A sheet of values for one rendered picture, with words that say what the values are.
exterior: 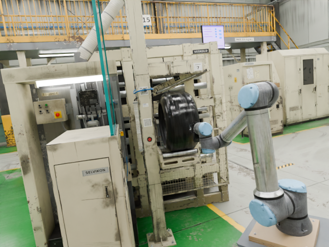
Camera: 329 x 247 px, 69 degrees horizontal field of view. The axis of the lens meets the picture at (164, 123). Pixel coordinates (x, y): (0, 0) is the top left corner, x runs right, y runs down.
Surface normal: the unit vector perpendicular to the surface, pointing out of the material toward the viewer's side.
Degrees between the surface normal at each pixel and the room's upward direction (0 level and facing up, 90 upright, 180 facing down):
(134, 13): 90
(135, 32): 90
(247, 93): 85
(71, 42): 90
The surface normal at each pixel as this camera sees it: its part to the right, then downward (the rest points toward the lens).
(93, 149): 0.18, 0.12
